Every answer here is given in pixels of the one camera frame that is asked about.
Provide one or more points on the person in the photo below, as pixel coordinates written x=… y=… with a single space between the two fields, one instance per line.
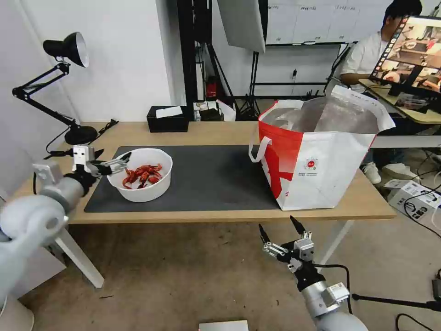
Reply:
x=365 y=51

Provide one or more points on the black metal rack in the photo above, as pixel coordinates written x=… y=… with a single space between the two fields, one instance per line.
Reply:
x=191 y=51

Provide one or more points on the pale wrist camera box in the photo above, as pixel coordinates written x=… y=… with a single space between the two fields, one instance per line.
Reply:
x=305 y=249
x=82 y=157

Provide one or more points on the black small box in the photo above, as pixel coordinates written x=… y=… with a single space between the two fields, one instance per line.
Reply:
x=210 y=114

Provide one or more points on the white table leg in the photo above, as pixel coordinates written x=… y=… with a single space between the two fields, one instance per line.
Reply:
x=336 y=241
x=82 y=258

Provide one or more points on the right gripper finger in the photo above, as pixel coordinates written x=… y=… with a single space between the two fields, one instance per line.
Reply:
x=299 y=228
x=274 y=250

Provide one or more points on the red crayfish shells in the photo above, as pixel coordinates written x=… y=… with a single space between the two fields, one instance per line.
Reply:
x=143 y=174

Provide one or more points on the black tripod leg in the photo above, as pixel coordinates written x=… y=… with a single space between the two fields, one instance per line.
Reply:
x=396 y=300

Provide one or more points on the white wall board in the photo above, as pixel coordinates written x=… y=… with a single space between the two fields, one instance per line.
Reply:
x=310 y=20

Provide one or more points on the white cabinet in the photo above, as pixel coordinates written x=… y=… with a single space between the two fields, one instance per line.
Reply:
x=44 y=272

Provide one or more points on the black desk mat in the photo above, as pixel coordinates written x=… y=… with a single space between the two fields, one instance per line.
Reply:
x=213 y=179

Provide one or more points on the red and black box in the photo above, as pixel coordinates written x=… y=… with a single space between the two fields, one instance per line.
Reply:
x=211 y=88

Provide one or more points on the white round plastic bowl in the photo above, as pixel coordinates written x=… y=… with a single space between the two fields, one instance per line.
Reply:
x=144 y=193

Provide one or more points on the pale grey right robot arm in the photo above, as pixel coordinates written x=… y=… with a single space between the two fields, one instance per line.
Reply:
x=324 y=300

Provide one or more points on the white paper bag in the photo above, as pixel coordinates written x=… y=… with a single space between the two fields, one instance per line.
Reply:
x=225 y=110

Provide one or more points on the white printed cardboard box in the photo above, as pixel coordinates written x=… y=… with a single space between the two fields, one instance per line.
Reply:
x=413 y=198

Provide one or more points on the black tissue box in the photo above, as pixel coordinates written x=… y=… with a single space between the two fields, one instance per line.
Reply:
x=167 y=121

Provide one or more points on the red and white takeout bag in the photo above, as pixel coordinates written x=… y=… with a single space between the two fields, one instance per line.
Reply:
x=310 y=172

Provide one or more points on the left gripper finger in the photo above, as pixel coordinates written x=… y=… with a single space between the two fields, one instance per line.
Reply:
x=99 y=154
x=119 y=165

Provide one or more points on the white robot front shell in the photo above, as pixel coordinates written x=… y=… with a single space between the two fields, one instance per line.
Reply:
x=223 y=326

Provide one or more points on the wooden side desk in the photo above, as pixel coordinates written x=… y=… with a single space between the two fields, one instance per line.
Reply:
x=423 y=113

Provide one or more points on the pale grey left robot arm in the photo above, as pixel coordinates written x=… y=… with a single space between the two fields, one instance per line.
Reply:
x=31 y=213

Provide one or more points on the black desk lamp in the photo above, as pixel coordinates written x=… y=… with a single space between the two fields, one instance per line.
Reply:
x=74 y=46

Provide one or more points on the black light stand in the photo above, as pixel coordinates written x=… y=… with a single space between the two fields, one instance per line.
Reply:
x=254 y=86

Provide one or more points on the white softbox light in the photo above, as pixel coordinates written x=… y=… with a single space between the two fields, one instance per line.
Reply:
x=243 y=24

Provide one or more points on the computer monitor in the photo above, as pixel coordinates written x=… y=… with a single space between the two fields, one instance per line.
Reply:
x=410 y=51

